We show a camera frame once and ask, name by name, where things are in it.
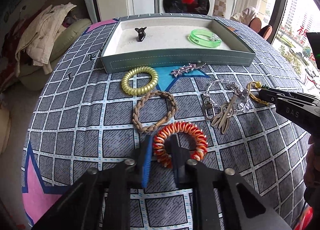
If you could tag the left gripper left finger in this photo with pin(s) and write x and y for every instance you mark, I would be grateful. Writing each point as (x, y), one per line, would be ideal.
(139, 178)

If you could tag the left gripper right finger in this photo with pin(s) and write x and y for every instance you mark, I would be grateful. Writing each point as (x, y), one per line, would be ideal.
(179, 157)

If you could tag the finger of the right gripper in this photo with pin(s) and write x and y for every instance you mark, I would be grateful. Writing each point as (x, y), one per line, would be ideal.
(277, 97)
(300, 96)

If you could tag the green translucent bangle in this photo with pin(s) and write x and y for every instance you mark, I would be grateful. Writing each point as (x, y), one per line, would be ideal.
(205, 38)

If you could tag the black hair claw clip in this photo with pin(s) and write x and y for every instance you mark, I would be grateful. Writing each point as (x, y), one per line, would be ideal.
(141, 33)

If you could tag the teal jewelry tray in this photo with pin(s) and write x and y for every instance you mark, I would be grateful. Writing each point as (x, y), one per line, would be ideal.
(167, 43)

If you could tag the person's right hand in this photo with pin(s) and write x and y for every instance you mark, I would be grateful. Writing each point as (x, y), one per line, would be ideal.
(312, 165)

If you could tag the brown chair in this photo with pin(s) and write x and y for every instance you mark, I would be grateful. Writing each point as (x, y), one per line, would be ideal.
(255, 24)
(265, 32)

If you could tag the grey checked bedsheet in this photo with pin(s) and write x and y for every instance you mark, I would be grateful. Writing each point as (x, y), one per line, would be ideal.
(83, 119)

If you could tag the cream bag on chair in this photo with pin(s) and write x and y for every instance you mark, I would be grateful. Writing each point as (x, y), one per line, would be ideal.
(245, 16)

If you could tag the purple crystal hair clip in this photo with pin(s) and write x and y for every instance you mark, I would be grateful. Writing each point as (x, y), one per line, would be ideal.
(187, 68)

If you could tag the checked hanging towel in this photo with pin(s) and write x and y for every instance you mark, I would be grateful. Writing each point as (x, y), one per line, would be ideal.
(219, 8)

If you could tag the cream jacket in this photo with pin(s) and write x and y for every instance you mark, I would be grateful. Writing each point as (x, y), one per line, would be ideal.
(39, 37)

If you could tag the beige leather keychain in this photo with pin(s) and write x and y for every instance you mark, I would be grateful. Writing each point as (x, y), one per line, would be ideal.
(237, 104)

